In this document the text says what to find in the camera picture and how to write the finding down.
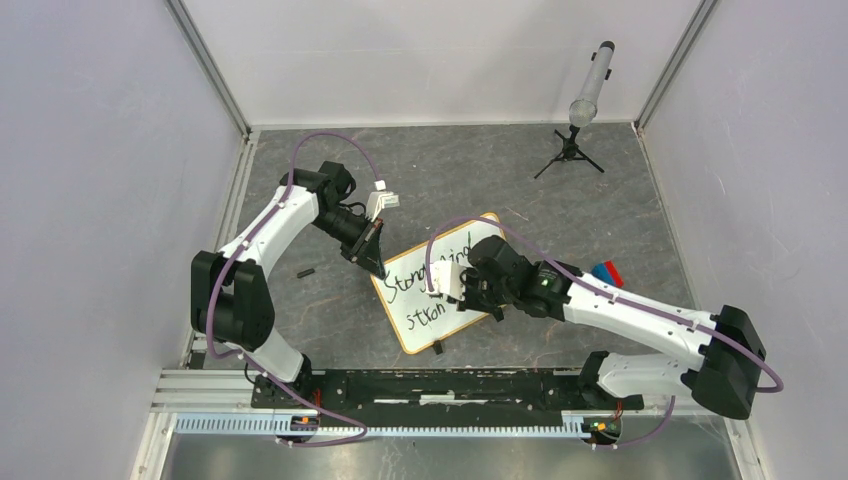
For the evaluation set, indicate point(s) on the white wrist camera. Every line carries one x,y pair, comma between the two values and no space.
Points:
444,278
380,199

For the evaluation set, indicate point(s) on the silver microphone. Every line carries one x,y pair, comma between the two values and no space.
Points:
583,110

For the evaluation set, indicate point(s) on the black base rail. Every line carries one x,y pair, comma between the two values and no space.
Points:
458,398

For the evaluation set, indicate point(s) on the yellow framed whiteboard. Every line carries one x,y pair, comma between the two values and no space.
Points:
418,319

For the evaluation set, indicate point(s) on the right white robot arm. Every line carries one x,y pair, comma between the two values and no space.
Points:
716,359

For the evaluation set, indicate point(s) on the black microphone tripod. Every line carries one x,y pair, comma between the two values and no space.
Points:
570,152

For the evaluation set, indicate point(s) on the grey slotted cable duct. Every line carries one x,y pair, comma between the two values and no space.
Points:
283,425

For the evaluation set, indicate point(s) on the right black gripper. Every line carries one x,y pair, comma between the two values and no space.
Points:
469,303

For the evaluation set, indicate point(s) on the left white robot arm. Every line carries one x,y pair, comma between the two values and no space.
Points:
230,299

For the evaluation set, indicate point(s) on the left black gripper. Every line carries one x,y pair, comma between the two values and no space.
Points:
372,261

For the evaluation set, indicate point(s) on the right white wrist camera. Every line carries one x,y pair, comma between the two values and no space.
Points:
444,278

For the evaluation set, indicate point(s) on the blue red whiteboard eraser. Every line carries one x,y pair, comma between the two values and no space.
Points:
608,273

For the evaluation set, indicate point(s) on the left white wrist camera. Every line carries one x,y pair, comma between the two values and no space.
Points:
380,199

